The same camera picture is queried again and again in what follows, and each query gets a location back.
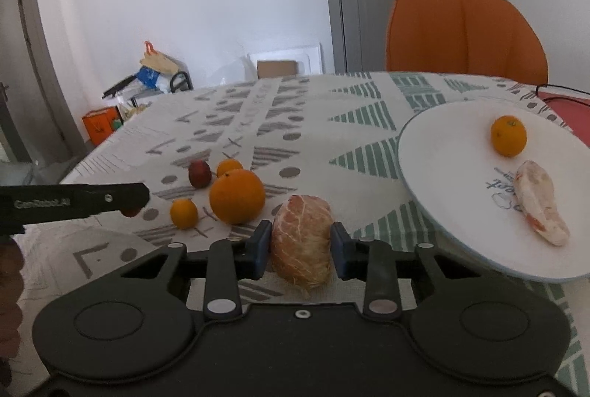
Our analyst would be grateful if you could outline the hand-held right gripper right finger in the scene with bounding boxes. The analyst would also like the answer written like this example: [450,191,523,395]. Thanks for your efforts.
[329,221,504,318]

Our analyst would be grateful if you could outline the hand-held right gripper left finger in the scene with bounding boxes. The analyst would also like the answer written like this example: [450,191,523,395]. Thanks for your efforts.
[119,219,274,318]

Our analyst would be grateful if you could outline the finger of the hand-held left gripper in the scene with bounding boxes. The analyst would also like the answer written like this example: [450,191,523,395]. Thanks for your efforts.
[85,182,151,218]

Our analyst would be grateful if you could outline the peeled pomelo chunk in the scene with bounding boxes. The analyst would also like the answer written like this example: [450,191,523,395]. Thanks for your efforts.
[271,194,335,291]

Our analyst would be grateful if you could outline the large orange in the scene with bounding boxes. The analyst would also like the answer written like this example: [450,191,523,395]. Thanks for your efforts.
[209,169,267,225]

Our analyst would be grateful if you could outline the small orange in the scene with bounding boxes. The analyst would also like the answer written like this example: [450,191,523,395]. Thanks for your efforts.
[170,198,199,230]
[491,115,527,158]
[216,158,243,179]

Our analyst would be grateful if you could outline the red plum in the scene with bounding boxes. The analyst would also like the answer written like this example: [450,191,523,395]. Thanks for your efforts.
[188,160,213,188]

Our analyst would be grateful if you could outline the white plate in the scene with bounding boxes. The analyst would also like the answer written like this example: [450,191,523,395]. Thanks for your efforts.
[397,98,590,284]

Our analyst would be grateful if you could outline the person's left hand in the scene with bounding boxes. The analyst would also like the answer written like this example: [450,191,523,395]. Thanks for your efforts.
[0,238,25,361]

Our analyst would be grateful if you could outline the orange box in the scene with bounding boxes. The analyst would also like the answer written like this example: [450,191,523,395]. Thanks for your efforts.
[82,106,123,146]

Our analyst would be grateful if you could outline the black flat item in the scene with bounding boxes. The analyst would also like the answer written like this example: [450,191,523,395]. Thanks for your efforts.
[102,74,139,98]

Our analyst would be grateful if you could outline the patterned tablecloth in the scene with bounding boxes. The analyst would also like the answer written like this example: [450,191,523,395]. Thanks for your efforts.
[9,71,590,397]

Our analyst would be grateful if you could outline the blue and white bag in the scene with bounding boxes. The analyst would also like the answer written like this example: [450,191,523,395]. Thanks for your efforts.
[133,66,162,91]

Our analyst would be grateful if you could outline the brown cardboard piece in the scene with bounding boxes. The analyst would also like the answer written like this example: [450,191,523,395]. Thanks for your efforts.
[257,60,298,79]

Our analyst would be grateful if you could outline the peeled pomelo segment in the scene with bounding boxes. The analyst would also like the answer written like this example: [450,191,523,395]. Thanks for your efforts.
[514,160,571,247]

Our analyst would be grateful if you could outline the orange chair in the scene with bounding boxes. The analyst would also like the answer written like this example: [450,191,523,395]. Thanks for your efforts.
[386,0,549,85]

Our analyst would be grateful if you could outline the red mat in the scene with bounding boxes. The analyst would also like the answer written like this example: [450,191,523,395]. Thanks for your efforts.
[537,90,590,149]

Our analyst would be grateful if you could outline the tan bag with orange handle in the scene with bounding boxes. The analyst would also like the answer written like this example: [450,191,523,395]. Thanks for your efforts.
[138,41,180,77]

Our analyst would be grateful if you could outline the grey doorway frame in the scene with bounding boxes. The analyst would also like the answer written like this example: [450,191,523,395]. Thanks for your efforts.
[0,0,88,167]

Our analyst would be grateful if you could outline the black cable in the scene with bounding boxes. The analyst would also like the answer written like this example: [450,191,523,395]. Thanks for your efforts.
[535,83,590,103]

